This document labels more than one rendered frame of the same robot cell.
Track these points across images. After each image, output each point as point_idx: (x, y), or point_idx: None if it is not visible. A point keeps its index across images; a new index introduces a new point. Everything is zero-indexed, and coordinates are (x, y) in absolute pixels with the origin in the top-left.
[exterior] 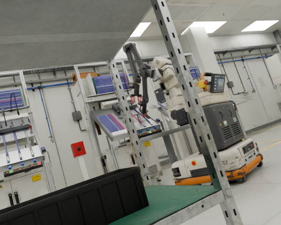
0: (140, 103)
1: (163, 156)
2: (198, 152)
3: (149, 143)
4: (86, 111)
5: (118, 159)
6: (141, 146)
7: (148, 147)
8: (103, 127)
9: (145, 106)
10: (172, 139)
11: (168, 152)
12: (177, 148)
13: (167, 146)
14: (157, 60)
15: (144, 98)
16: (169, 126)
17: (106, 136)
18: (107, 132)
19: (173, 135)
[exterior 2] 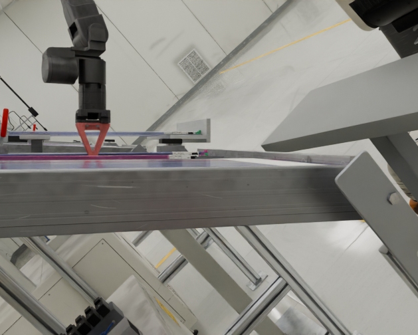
0: (70, 62)
1: (256, 310)
2: None
3: (164, 306)
4: None
5: None
6: (177, 328)
7: (179, 323)
8: (171, 169)
9: (105, 72)
10: (181, 250)
11: None
12: (223, 274)
13: (407, 147)
14: None
15: (95, 17)
16: None
17: (361, 170)
18: (269, 176)
19: (181, 230)
